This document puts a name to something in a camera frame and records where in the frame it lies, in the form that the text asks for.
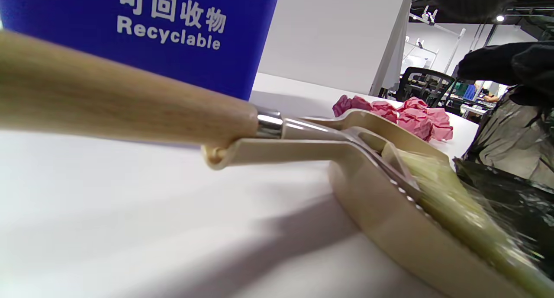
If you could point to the person's right hand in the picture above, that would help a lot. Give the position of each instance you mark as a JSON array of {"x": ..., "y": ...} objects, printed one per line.
[{"x": 506, "y": 66}]

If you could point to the black plastic bin bag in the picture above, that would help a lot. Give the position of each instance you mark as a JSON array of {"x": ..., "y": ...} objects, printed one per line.
[{"x": 506, "y": 138}]

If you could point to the pile of pink paper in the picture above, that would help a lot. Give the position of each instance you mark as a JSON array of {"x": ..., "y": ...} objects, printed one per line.
[{"x": 415, "y": 120}]

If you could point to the beige plastic dustpan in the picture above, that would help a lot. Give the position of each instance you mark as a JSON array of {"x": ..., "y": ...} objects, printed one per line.
[{"x": 381, "y": 211}]

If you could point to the blue plastic recycling bin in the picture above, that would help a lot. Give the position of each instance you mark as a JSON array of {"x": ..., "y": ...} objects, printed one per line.
[{"x": 65, "y": 12}]

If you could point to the black office chair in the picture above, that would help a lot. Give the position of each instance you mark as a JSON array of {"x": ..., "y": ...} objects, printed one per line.
[{"x": 422, "y": 84}]

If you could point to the white backdrop board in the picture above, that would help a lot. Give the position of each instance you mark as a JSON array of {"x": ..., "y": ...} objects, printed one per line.
[{"x": 329, "y": 34}]

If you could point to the white table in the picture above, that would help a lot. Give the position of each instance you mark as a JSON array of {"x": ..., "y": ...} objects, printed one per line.
[{"x": 130, "y": 224}]

